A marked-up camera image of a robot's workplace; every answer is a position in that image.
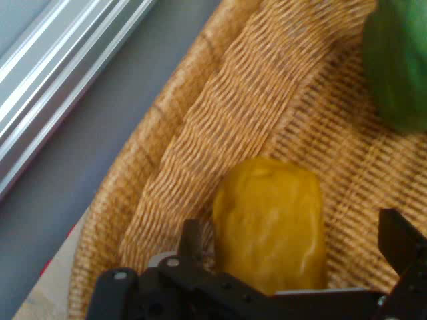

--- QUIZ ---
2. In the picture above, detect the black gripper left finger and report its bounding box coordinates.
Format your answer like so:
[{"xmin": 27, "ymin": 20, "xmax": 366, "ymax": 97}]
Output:
[{"xmin": 86, "ymin": 218, "xmax": 278, "ymax": 320}]

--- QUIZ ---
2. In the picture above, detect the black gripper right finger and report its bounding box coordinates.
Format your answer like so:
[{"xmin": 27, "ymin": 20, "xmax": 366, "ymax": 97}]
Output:
[{"xmin": 373, "ymin": 208, "xmax": 427, "ymax": 320}]

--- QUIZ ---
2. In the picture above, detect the yellow bell pepper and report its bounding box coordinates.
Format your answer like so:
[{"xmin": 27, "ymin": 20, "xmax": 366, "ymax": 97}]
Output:
[{"xmin": 212, "ymin": 157, "xmax": 328, "ymax": 296}]

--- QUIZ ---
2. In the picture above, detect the bamboo cutting board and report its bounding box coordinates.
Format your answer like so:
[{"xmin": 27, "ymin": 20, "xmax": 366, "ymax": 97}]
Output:
[{"xmin": 13, "ymin": 206, "xmax": 93, "ymax": 320}]

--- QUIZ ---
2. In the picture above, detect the woven wicker basket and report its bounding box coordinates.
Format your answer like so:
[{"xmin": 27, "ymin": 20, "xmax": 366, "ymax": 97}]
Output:
[{"xmin": 68, "ymin": 0, "xmax": 427, "ymax": 320}]

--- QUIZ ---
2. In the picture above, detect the green bell pepper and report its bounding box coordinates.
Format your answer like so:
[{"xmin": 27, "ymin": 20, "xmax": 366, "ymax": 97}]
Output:
[{"xmin": 362, "ymin": 0, "xmax": 427, "ymax": 134}]

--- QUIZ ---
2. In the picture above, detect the aluminium rail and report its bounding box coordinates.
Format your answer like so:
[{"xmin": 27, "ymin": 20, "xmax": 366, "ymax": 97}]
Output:
[{"xmin": 0, "ymin": 0, "xmax": 158, "ymax": 201}]

